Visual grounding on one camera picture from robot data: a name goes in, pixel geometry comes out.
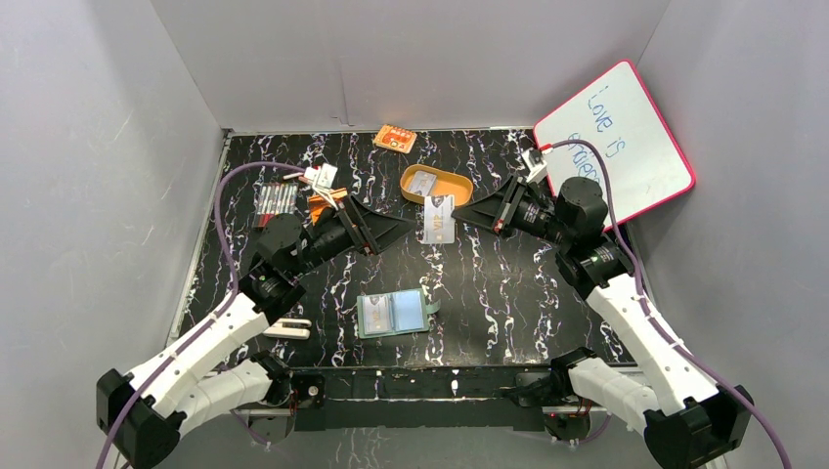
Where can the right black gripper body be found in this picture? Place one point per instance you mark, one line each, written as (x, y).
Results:
(515, 210)

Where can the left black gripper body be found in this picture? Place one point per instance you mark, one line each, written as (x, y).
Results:
(361, 225)

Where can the mint green card holder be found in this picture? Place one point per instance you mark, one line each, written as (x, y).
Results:
(410, 313)

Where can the silver VIP card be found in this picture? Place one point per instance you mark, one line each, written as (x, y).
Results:
(377, 314)

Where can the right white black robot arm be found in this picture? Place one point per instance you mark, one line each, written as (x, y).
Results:
(685, 417)

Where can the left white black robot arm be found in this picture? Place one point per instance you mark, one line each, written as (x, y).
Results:
(146, 411)

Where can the orange paperback book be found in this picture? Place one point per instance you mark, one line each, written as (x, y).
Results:
(321, 201)

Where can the tan oval tray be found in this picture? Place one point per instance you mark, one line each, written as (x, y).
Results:
(447, 183)

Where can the pack of coloured markers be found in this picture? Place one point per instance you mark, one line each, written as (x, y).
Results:
(274, 199)

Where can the pink framed whiteboard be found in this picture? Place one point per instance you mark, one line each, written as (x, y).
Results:
(617, 137)

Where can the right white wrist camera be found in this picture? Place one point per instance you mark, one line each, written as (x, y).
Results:
(534, 160)

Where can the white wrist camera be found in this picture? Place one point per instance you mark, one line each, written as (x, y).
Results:
(534, 160)
(320, 178)

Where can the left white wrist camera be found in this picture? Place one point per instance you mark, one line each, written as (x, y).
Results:
(320, 178)

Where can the black aluminium base frame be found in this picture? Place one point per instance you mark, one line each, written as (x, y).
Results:
(519, 397)

